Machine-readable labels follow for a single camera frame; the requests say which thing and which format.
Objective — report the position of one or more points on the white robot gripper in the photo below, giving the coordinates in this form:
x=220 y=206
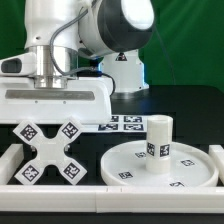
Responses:
x=86 y=99

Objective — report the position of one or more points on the white cross-shaped table base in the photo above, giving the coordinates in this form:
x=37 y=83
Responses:
x=50 y=152

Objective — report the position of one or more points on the white round table top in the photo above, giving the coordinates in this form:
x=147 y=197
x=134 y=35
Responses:
x=137 y=163

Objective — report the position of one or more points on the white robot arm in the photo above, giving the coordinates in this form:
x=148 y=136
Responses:
x=44 y=83

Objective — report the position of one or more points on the white marker sheet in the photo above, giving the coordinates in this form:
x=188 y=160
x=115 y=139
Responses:
x=120 y=123

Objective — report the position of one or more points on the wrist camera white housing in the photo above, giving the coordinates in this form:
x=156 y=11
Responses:
x=19 y=65

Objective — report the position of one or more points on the white U-shaped frame fence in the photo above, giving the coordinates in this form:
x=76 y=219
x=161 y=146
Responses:
x=101 y=199

